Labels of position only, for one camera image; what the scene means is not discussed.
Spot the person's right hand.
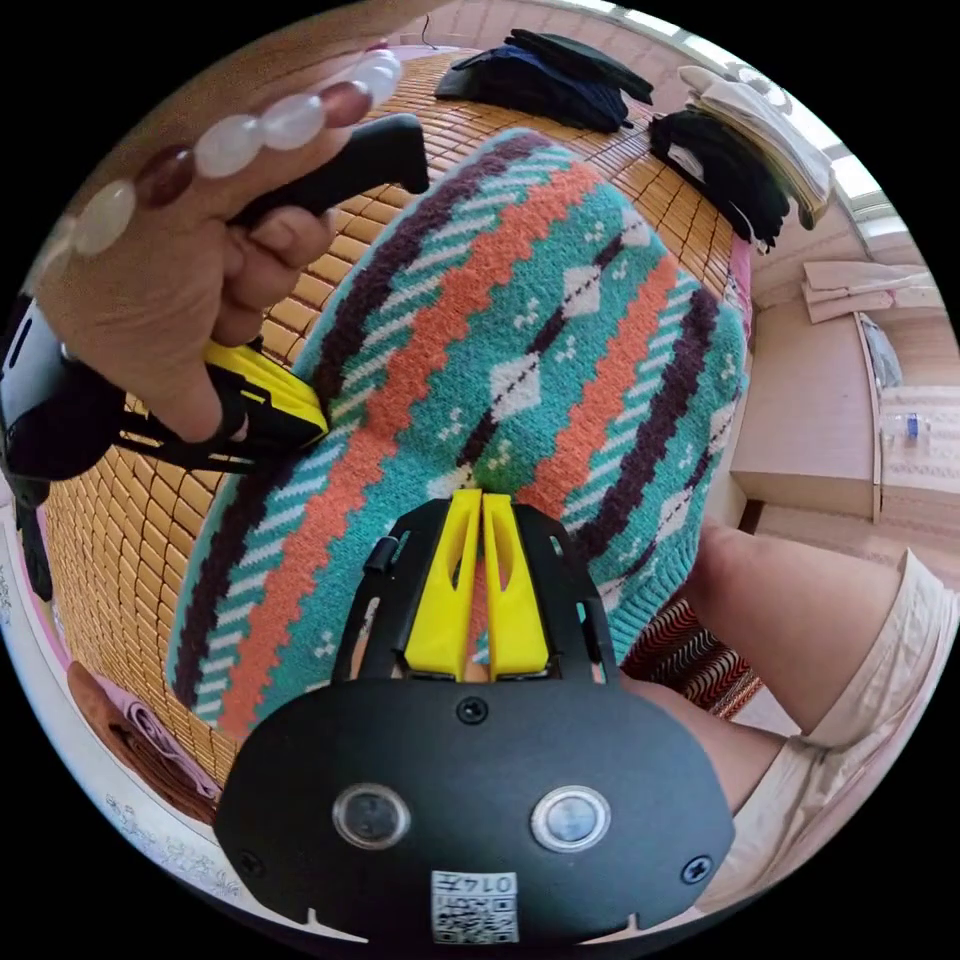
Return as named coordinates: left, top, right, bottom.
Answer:
left=35, top=46, right=406, bottom=445

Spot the black and white pile of clothes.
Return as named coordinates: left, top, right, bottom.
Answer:
left=647, top=64, right=839, bottom=258

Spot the brown and pink folded cloth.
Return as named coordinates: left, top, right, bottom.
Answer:
left=65, top=658, right=228, bottom=828

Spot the light wooden cupboard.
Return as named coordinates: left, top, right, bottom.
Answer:
left=728, top=258, right=960, bottom=528

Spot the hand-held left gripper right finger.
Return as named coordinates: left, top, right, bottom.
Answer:
left=482, top=492, right=558, bottom=674

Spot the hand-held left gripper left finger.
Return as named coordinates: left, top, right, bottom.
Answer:
left=403, top=490, right=482, bottom=674

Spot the bed with woven mat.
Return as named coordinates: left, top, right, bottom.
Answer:
left=22, top=33, right=760, bottom=830

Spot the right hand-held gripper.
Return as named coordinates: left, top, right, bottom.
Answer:
left=0, top=112, right=431, bottom=519

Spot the dark pile of clothes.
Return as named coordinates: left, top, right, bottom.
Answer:
left=433, top=28, right=655, bottom=135

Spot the person's body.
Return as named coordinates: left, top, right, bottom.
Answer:
left=620, top=523, right=960, bottom=918

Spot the blue and white patterned sweater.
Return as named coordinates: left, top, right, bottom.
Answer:
left=167, top=127, right=752, bottom=742

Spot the red striped cloth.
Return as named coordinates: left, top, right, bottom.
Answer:
left=620, top=598, right=764, bottom=723

